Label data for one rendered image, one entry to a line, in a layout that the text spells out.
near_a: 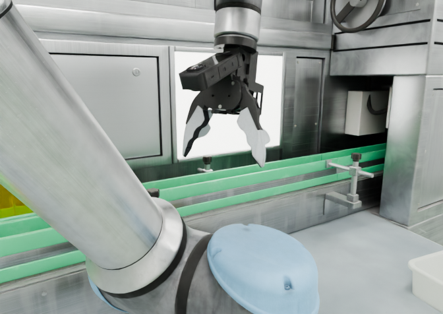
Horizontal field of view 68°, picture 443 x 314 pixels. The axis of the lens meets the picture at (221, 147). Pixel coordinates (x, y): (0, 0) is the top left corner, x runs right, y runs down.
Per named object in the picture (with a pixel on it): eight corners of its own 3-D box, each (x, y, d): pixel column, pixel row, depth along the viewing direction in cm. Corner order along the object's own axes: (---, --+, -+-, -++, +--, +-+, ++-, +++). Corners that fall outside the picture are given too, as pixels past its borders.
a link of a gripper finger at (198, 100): (202, 136, 57) (231, 96, 54) (196, 136, 55) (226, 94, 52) (186, 119, 59) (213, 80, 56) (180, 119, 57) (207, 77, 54)
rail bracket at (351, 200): (328, 210, 114) (333, 146, 110) (372, 228, 100) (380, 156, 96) (318, 212, 112) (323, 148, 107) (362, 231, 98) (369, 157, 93)
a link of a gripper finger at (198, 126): (200, 157, 62) (229, 119, 59) (180, 157, 57) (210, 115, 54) (190, 146, 63) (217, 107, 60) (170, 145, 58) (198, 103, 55)
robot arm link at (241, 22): (248, 4, 49) (203, 10, 54) (244, 35, 49) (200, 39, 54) (268, 21, 56) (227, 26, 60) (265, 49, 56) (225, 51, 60)
